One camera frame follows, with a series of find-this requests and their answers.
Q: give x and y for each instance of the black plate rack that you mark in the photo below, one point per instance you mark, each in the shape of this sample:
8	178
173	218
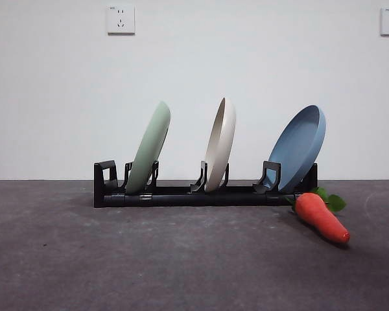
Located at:
188	199

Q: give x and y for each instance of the blue round plate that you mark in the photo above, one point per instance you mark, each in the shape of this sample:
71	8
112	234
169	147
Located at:
298	152

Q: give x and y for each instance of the beige round plate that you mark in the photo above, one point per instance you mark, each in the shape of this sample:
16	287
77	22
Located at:
218	152

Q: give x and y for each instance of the orange carrot with green leaves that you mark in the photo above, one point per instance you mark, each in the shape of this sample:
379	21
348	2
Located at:
317	217

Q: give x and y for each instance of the green round plate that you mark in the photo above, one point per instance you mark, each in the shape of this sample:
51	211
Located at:
149	145

